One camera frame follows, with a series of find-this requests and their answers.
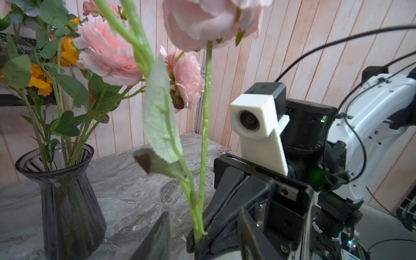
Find dark glass vase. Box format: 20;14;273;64
15;144;106;260

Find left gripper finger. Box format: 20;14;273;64
130;211;171;260

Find mixed bouquet remaining flowers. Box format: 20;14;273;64
1;1;133;169

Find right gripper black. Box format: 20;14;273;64
186;153;313;260

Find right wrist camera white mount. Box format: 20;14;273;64
230;82;290;176

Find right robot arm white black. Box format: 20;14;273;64
186;65;416;260

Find pink peony stem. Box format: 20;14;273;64
73;15;205;110
88;1;271;244

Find black mesh wall shelf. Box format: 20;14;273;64
0;32;57;107

